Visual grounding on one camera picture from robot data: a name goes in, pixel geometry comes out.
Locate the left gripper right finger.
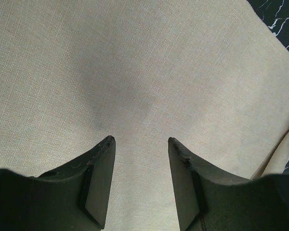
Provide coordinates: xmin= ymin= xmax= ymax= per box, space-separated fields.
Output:
xmin=168 ymin=138 xmax=289 ymax=231

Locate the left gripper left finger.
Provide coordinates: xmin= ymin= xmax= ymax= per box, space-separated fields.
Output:
xmin=0 ymin=136 xmax=116 ymax=231

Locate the beige cloth napkin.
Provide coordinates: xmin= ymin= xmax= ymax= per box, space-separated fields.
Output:
xmin=0 ymin=0 xmax=289 ymax=231

